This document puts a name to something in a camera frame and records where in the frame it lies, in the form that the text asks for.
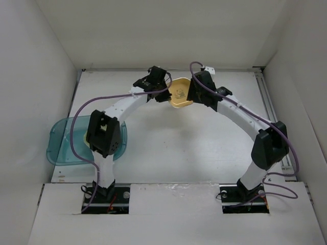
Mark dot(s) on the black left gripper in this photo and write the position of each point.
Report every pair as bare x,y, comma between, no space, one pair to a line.
165,97

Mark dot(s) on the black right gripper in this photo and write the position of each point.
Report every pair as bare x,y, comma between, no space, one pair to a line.
192,96

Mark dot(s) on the yellow panda plate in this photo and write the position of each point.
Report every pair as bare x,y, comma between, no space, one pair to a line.
179,93

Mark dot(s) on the green panda plate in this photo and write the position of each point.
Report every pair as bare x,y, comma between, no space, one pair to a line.
85,139

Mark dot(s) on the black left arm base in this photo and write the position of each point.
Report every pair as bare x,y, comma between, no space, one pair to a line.
111,200

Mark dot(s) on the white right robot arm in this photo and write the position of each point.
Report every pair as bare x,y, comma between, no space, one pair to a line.
270,140

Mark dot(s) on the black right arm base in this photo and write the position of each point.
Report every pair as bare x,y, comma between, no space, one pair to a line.
236,199

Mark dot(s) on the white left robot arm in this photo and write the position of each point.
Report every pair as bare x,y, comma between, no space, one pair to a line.
104,129

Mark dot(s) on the teal transparent plastic bin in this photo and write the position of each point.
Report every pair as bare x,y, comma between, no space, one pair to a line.
59,152

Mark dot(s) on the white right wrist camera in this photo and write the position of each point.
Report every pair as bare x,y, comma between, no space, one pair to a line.
209,69

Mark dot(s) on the aluminium rail frame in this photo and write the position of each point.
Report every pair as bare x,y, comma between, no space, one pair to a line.
286,165

